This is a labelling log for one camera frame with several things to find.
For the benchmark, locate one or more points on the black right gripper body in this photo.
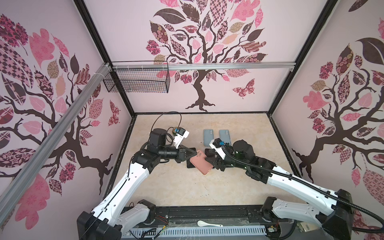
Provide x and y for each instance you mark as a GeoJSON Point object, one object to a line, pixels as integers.
{"type": "Point", "coordinates": [216, 159]}

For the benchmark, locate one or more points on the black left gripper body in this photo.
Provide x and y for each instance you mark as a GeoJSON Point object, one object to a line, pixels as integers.
{"type": "Point", "coordinates": [180, 149]}

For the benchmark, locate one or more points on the pink phone case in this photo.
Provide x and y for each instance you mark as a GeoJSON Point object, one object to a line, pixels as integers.
{"type": "Point", "coordinates": [200, 163]}

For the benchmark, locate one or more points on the light blue case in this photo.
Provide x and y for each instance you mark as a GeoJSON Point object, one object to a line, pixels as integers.
{"type": "Point", "coordinates": [225, 136]}
{"type": "Point", "coordinates": [208, 136]}

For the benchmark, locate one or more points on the black phone without case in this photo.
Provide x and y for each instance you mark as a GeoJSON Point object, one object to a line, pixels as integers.
{"type": "Point", "coordinates": [189, 164]}

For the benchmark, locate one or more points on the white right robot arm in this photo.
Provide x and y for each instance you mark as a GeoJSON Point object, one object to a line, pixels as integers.
{"type": "Point", "coordinates": [324, 208]}

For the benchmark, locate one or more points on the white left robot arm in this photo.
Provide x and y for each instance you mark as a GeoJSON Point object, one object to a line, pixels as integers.
{"type": "Point", "coordinates": [108, 221]}

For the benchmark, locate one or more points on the white plastic spoon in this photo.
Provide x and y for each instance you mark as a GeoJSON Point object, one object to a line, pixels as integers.
{"type": "Point", "coordinates": [205, 224]}

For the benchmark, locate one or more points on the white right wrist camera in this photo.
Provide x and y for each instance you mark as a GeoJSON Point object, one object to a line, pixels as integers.
{"type": "Point", "coordinates": [216, 147]}

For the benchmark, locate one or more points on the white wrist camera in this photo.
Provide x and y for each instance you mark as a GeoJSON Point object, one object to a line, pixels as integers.
{"type": "Point", "coordinates": [216, 147]}
{"type": "Point", "coordinates": [179, 135]}

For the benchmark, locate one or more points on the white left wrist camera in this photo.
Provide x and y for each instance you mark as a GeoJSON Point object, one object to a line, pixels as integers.
{"type": "Point", "coordinates": [179, 135]}

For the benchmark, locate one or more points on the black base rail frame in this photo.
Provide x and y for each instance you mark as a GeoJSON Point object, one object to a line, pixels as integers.
{"type": "Point", "coordinates": [243, 215]}

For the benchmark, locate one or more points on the black wire basket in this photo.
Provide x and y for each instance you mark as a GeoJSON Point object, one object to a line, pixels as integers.
{"type": "Point", "coordinates": [138, 77]}

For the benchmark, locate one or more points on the white slotted cable duct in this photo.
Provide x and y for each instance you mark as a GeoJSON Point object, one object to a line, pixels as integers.
{"type": "Point", "coordinates": [193, 232]}

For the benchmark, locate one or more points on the aluminium rail back wall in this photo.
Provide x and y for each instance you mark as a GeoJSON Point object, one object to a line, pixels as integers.
{"type": "Point", "coordinates": [212, 66]}

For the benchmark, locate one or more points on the aluminium rail wall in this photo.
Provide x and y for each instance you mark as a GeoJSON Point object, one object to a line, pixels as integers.
{"type": "Point", "coordinates": [212, 66]}
{"type": "Point", "coordinates": [23, 180]}

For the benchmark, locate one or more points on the aluminium rail left wall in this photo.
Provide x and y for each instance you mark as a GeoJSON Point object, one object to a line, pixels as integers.
{"type": "Point", "coordinates": [23, 180]}

